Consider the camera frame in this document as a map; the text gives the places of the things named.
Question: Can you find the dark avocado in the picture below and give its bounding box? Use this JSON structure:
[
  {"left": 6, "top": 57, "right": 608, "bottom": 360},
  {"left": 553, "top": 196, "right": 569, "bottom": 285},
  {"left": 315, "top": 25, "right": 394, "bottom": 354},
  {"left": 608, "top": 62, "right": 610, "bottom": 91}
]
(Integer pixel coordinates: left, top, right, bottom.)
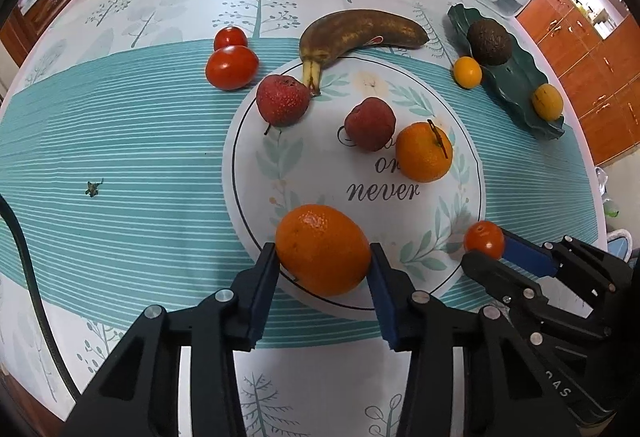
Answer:
[{"left": 466, "top": 20, "right": 513, "bottom": 66}]

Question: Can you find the small orange kumquat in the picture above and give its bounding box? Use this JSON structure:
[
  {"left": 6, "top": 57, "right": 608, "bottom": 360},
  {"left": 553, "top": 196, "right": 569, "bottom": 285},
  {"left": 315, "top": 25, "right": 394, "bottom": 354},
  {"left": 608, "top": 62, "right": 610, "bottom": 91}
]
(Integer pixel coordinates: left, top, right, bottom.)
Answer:
[{"left": 453, "top": 56, "right": 483, "bottom": 90}]

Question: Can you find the yellow kumquat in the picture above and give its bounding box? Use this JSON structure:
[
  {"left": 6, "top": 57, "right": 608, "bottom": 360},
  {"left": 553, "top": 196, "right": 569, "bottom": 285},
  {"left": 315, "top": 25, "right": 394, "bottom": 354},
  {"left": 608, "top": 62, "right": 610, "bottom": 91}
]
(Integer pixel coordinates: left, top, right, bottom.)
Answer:
[{"left": 531, "top": 84, "right": 564, "bottom": 121}]

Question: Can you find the black cable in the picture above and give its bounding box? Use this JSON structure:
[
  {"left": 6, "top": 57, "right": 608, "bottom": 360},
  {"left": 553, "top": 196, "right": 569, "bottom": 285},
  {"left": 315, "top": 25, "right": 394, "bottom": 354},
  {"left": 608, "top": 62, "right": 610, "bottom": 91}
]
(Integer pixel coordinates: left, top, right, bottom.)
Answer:
[{"left": 0, "top": 194, "right": 78, "bottom": 398}]

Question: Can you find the clear glassware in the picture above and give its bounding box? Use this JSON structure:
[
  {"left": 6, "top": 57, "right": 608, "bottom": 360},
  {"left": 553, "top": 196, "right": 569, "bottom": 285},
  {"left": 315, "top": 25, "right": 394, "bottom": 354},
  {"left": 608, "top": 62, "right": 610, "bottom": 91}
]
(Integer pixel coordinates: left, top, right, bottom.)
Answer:
[{"left": 595, "top": 167, "right": 622, "bottom": 220}]

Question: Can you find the tree print tablecloth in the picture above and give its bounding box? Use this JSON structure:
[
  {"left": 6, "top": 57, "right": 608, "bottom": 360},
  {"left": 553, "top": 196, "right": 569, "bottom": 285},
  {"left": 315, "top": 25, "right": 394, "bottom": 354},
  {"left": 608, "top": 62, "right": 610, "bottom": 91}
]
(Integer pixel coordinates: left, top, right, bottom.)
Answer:
[{"left": 0, "top": 0, "right": 608, "bottom": 437}]

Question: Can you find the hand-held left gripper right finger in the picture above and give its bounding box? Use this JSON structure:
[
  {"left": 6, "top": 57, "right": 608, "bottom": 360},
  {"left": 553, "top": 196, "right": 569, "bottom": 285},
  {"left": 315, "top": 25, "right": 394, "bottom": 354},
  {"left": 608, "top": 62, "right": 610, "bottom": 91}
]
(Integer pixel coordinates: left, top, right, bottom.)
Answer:
[{"left": 367, "top": 242, "right": 581, "bottom": 437}]

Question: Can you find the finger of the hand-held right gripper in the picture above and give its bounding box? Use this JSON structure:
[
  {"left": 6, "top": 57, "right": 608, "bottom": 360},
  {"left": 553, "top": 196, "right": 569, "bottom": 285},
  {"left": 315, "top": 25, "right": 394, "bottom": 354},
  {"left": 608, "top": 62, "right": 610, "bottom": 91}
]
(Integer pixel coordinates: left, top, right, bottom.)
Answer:
[
  {"left": 461, "top": 251, "right": 608, "bottom": 342},
  {"left": 501, "top": 228, "right": 636, "bottom": 338}
]

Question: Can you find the red strawberry-like fruit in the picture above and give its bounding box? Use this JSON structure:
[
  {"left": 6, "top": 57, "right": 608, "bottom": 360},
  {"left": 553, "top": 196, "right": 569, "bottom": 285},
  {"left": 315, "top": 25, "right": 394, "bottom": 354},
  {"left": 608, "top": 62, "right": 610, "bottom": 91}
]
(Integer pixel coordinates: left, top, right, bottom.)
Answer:
[{"left": 256, "top": 74, "right": 312, "bottom": 136}]

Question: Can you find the red tomato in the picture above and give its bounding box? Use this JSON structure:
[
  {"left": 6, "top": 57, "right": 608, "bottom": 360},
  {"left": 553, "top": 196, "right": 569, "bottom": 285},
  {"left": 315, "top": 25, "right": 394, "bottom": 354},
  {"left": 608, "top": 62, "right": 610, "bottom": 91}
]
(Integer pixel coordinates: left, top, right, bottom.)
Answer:
[
  {"left": 205, "top": 45, "right": 260, "bottom": 91},
  {"left": 214, "top": 26, "right": 249, "bottom": 52}
]

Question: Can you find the red pear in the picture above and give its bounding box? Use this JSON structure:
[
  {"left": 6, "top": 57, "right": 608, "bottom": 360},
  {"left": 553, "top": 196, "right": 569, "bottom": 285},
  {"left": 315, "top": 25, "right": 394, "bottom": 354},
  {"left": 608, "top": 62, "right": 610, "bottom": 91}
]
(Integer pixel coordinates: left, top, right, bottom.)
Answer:
[{"left": 344, "top": 97, "right": 397, "bottom": 152}]

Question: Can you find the brown overripe banana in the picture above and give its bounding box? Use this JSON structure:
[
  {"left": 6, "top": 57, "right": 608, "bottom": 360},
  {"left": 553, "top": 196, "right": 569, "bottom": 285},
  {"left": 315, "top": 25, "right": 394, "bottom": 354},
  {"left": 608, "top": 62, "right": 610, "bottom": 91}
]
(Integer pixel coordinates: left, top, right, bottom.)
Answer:
[{"left": 299, "top": 9, "right": 431, "bottom": 96}]

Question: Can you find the orange mandarin with stem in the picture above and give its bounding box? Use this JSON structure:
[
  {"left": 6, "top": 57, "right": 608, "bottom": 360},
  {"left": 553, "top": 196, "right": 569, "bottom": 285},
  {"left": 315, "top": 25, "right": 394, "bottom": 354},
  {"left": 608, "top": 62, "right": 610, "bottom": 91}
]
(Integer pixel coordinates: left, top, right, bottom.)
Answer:
[{"left": 395, "top": 119, "right": 454, "bottom": 182}]

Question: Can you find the dark green leaf plate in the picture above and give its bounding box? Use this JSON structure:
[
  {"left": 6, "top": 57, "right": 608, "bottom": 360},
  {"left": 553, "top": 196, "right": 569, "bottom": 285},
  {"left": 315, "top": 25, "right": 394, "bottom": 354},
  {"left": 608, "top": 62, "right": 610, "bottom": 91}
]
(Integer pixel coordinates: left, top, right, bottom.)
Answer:
[{"left": 446, "top": 3, "right": 566, "bottom": 141}]

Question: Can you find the large orange mandarin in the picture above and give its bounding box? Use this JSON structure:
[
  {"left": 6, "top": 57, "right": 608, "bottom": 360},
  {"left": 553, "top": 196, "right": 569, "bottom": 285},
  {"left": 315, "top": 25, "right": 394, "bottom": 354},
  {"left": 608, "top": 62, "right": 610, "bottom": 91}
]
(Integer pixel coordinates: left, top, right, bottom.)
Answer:
[{"left": 275, "top": 204, "right": 372, "bottom": 297}]

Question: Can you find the orange wooden cabinet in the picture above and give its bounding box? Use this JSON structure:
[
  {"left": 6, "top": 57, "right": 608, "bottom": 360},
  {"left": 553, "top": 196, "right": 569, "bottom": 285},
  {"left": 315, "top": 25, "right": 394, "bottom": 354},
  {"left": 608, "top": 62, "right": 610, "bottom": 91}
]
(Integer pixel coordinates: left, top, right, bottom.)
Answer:
[{"left": 515, "top": 0, "right": 640, "bottom": 168}]

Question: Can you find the small cherry tomato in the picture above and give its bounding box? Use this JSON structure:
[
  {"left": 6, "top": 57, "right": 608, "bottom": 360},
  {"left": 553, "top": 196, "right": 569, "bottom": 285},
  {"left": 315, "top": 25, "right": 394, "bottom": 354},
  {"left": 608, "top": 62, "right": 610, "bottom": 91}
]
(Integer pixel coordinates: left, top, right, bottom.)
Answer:
[{"left": 463, "top": 220, "right": 506, "bottom": 260}]

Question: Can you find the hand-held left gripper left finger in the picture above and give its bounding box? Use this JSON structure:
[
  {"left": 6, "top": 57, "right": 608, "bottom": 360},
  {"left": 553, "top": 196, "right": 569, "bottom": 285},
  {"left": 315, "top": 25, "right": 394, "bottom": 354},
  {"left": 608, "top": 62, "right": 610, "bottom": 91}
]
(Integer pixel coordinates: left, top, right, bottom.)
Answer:
[{"left": 60, "top": 242, "right": 281, "bottom": 437}]

